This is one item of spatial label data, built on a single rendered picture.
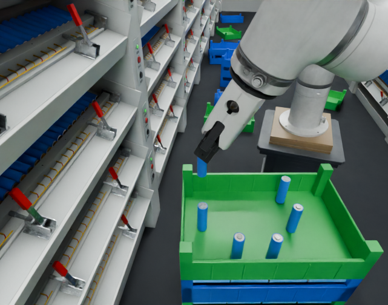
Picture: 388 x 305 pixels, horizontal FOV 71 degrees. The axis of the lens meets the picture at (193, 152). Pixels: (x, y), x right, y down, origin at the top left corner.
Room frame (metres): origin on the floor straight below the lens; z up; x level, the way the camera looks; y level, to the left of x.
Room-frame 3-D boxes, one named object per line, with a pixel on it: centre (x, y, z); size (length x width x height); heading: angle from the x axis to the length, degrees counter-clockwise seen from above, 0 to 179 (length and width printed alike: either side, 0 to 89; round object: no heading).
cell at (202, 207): (0.32, -0.02, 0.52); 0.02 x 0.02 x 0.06
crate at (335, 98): (1.80, -0.90, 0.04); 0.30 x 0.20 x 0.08; 57
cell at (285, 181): (0.39, -0.18, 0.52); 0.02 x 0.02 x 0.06
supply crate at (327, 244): (0.33, -0.13, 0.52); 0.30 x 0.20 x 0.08; 90
